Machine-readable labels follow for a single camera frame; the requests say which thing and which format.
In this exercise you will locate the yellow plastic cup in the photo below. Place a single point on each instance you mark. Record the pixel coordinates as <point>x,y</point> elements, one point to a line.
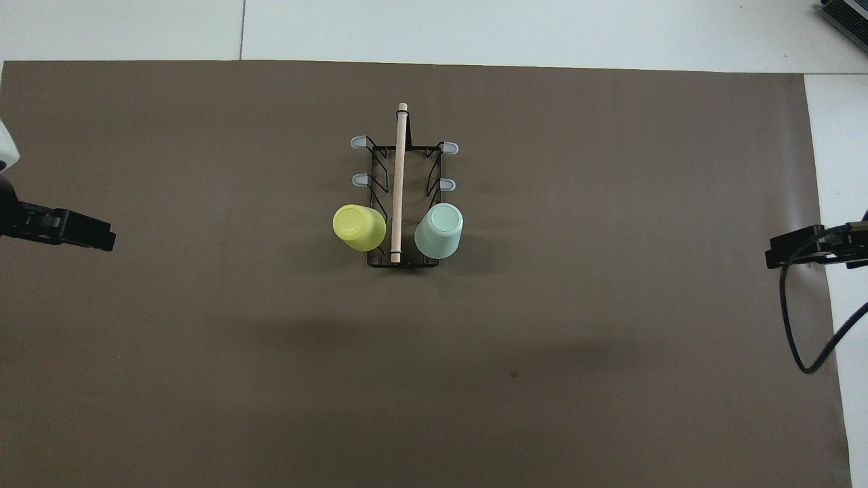
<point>359,227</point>

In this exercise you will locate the pale green plastic cup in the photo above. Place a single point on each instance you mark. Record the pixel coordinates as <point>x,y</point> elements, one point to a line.
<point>439,230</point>

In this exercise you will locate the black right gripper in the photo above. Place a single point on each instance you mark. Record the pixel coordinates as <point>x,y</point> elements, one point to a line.
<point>851,244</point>

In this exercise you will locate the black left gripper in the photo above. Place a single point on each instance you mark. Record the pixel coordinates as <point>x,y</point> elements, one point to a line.
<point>10,210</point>

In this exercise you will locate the brown paper table mat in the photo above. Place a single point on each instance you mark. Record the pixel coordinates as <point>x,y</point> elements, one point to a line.
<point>237,339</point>

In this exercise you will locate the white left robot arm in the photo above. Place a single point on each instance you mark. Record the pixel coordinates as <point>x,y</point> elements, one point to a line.
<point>5,149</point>

